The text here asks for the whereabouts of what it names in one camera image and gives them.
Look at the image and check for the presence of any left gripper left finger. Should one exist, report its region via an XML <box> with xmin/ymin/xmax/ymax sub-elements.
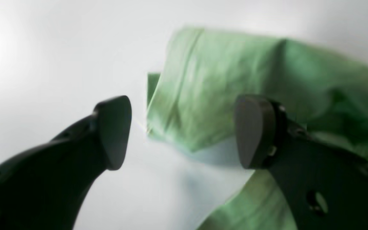
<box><xmin>0</xmin><ymin>96</ymin><xmax>132</xmax><ymax>230</ymax></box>

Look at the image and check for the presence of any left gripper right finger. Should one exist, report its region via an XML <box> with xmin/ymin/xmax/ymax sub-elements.
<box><xmin>234</xmin><ymin>94</ymin><xmax>368</xmax><ymax>230</ymax></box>

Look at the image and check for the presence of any light green polo shirt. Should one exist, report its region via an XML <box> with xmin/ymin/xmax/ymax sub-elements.
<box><xmin>147</xmin><ymin>27</ymin><xmax>368</xmax><ymax>230</ymax></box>

